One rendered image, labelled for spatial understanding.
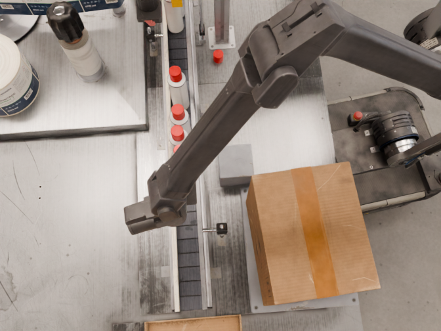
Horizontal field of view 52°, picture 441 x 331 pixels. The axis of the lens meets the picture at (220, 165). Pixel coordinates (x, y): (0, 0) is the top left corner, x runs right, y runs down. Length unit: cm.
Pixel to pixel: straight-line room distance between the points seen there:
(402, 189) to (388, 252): 34
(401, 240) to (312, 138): 103
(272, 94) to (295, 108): 84
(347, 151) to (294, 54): 149
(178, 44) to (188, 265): 70
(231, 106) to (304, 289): 51
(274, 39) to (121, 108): 86
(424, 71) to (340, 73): 177
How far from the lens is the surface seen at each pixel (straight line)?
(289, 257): 104
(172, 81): 125
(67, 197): 143
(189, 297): 127
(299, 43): 61
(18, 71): 141
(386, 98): 226
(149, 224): 95
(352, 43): 66
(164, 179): 84
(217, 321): 131
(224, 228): 119
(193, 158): 77
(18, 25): 167
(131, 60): 150
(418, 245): 236
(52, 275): 140
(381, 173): 212
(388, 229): 232
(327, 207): 108
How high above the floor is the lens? 215
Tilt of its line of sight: 72 degrees down
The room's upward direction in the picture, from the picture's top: straight up
